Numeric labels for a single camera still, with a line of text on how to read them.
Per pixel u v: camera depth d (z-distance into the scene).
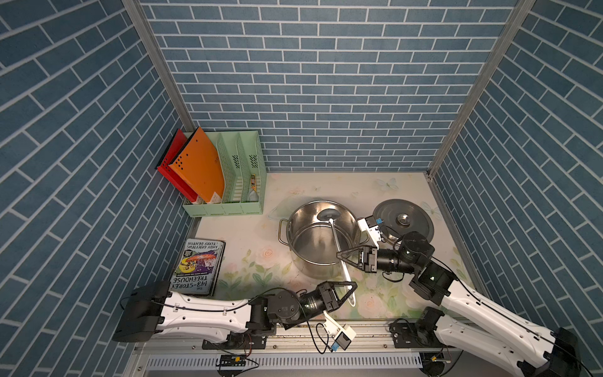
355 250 0.62
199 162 0.93
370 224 0.62
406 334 0.73
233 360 0.71
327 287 0.55
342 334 0.53
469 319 0.50
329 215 0.68
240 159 1.08
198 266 0.84
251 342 0.72
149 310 0.47
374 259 0.56
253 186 1.14
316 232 0.91
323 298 0.53
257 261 0.90
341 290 0.57
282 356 0.71
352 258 0.62
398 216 1.02
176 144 0.89
